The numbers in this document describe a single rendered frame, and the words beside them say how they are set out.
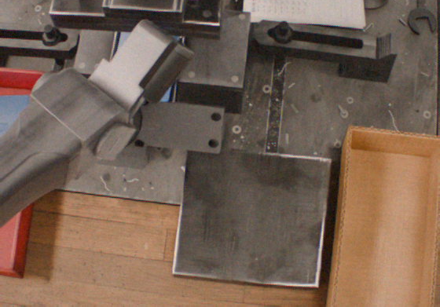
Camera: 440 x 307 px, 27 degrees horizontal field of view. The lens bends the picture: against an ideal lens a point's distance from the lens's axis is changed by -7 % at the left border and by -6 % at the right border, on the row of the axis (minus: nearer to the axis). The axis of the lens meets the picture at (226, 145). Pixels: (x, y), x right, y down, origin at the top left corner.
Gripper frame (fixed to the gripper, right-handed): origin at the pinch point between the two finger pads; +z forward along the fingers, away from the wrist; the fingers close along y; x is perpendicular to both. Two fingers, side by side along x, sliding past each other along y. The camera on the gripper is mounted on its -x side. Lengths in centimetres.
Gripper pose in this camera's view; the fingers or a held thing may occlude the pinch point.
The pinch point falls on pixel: (131, 111)
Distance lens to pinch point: 106.7
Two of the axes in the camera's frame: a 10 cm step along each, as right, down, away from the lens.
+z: 0.4, -0.8, 10.0
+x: -9.9, -1.1, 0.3
